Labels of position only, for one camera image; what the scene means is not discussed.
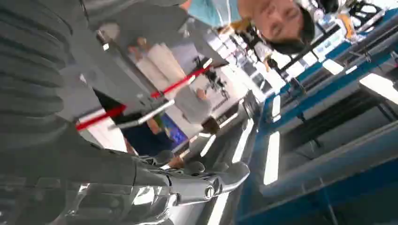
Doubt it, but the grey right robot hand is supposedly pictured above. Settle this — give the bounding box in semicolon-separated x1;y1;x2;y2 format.
0;0;250;225

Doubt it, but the person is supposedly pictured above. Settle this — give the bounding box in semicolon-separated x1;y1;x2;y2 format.
180;0;316;55
121;113;178;158
174;87;214;125
129;37;187;94

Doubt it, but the ribbed grey right arm sleeve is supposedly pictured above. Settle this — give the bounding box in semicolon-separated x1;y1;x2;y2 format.
0;0;74;150

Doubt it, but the white ceiling light panel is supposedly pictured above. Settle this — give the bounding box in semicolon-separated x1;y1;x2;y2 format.
199;134;217;158
271;95;282;118
207;192;230;225
231;119;255;164
360;73;398;105
263;131;281;186
322;59;344;76

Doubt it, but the red white barrier bar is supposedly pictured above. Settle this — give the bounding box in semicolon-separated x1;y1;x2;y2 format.
76;58;213;131

